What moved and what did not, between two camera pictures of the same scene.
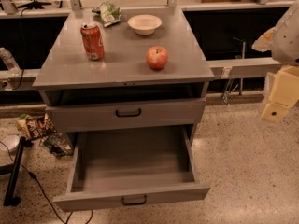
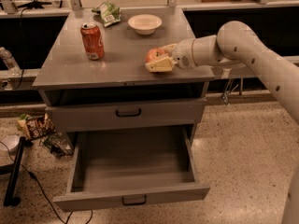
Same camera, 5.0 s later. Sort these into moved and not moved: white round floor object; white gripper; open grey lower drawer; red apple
Moved: white gripper
Not moved: red apple; white round floor object; open grey lower drawer
